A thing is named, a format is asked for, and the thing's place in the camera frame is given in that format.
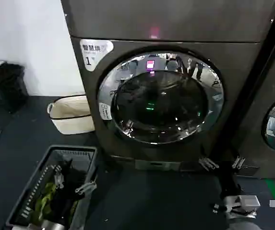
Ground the large white printed sticker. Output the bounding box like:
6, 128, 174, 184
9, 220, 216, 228
79, 38, 115, 72

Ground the small white sticker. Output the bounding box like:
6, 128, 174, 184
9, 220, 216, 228
98, 102, 112, 121

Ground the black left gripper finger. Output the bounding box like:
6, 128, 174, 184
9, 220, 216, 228
75, 180, 97, 196
53, 158, 73, 191

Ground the dark grey plastic basket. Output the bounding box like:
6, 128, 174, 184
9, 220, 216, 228
5, 145, 98, 230

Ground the cream fabric basket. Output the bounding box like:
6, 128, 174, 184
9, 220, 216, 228
47, 94, 96, 135

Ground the grey dryer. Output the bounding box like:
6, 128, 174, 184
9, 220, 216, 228
230, 0, 275, 179
60, 0, 275, 172

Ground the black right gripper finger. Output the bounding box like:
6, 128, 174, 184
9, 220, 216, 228
232, 155, 247, 170
198, 157, 220, 172

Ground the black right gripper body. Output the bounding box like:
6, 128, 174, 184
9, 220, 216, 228
217, 169, 245, 201

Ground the green garment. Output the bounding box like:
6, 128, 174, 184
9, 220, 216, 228
30, 181, 57, 222

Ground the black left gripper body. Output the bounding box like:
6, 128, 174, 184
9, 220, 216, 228
48, 189, 80, 222

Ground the black storage bin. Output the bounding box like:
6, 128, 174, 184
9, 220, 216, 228
0, 61, 29, 114

